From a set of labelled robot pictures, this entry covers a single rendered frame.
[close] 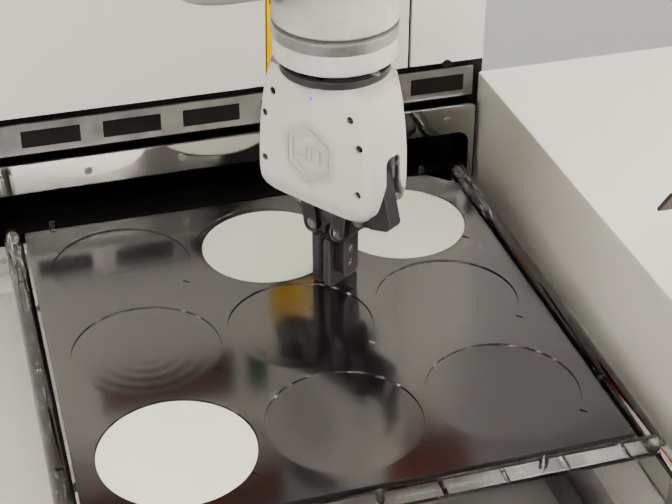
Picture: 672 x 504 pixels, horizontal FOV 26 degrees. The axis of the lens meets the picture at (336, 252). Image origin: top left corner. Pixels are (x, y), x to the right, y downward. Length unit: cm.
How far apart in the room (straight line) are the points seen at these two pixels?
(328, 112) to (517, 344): 20
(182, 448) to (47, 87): 34
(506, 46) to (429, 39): 182
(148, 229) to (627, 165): 36
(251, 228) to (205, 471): 28
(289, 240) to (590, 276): 23
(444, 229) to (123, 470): 35
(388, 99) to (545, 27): 207
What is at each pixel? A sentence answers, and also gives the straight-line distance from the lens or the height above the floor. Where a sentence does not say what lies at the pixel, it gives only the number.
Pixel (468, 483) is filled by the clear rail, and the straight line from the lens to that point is 89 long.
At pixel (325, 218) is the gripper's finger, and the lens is 104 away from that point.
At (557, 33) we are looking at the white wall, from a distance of 304.
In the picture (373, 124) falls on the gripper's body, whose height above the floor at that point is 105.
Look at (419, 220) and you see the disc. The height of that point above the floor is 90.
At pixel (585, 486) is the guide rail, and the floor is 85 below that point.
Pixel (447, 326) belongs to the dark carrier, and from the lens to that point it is 102.
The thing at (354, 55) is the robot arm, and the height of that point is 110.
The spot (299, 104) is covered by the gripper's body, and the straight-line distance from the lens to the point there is 97.
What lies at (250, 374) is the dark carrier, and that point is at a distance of 97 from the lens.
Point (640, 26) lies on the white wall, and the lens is 312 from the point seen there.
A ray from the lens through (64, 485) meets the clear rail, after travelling 90.
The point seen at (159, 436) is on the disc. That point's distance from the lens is 93.
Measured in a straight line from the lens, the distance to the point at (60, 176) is 115.
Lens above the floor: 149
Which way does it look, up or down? 33 degrees down
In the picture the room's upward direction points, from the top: straight up
